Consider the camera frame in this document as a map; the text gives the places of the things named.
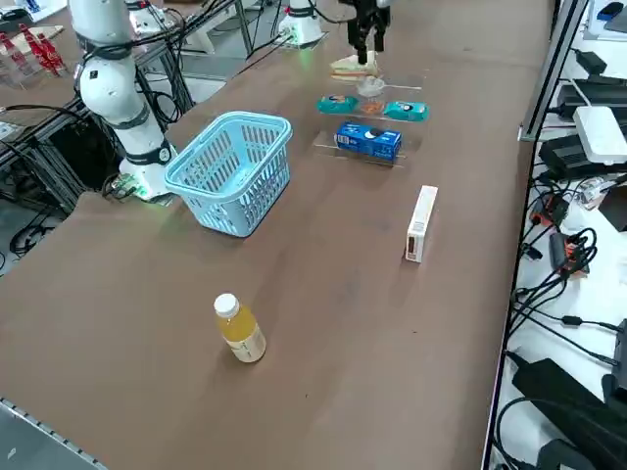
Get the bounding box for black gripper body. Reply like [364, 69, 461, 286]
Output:
[342, 0, 392, 22]

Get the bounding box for clear acrylic display shelf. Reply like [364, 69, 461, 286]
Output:
[311, 72, 425, 170]

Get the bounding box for glass cookie jar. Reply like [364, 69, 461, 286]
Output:
[357, 86, 388, 118]

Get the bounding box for blue Oreo cookie box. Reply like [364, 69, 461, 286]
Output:
[333, 120, 404, 165]

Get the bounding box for wrapped sandwich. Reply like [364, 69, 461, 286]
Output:
[328, 50, 381, 80]

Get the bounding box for teal snack packet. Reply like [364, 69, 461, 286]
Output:
[384, 100, 431, 124]
[315, 93, 361, 117]

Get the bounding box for white and yellow carton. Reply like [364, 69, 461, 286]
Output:
[405, 184, 440, 264]

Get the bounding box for light blue plastic basket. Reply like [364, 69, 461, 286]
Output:
[164, 111, 294, 239]

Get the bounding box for small black power adapter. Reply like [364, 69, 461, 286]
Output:
[575, 48, 609, 75]

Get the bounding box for orange and black connector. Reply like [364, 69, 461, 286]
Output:
[532, 193, 571, 228]

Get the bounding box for black plug with orange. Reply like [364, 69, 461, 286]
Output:
[548, 228, 599, 278]

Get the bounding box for red bottle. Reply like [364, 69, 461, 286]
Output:
[0, 31, 24, 70]
[37, 32, 68, 76]
[20, 23, 46, 70]

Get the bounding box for yellow juice bottle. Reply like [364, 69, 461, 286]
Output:
[213, 292, 268, 364]

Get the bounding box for large black power adapter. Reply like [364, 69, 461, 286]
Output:
[511, 357, 627, 470]

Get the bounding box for grey metal plate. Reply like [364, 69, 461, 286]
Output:
[0, 397, 107, 470]

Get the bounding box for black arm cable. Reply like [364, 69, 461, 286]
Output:
[302, 0, 355, 25]

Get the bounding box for aluminium frame post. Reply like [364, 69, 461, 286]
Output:
[518, 0, 590, 143]

